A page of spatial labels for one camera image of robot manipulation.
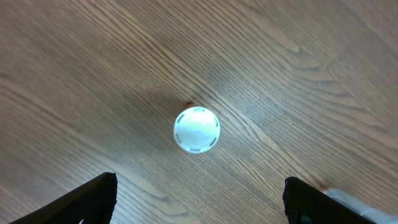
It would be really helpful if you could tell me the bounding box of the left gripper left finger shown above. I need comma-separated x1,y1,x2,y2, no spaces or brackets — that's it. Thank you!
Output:
11,172,118,224

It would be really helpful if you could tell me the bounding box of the orange bottle white cap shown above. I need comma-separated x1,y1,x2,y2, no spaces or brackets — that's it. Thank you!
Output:
173,101,221,154

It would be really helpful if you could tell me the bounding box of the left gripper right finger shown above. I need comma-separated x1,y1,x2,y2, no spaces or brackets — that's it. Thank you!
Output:
282,177,374,224

